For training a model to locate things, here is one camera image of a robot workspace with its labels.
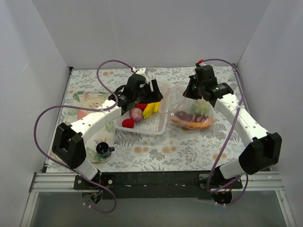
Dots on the pink beige round plate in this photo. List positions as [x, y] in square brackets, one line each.
[92, 103]

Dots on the dark blue mug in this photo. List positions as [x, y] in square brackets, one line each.
[104, 150]

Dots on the green cabbage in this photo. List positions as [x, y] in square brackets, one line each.
[201, 107]

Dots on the red strawberry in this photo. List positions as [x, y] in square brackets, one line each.
[128, 123]

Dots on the floral table mat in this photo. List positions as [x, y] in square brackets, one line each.
[176, 149]

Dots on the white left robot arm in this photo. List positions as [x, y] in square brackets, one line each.
[69, 141]

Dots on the aluminium frame rail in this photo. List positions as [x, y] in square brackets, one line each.
[69, 182]

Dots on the yellow banana bunch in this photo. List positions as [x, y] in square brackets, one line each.
[150, 109]

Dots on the white plastic basket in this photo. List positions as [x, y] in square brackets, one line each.
[156, 123]

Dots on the red apple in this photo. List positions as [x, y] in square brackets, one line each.
[141, 106]

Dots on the leaf patterned tray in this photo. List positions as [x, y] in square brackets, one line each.
[105, 134]

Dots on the clear zip top bag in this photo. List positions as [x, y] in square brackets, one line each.
[180, 103]

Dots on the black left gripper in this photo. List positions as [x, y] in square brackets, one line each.
[148, 93]

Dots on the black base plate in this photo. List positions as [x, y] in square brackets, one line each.
[173, 184]

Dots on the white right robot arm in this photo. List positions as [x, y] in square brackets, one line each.
[262, 148]

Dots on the purple onion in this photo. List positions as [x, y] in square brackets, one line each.
[136, 114]

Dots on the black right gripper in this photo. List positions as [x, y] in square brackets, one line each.
[193, 89]

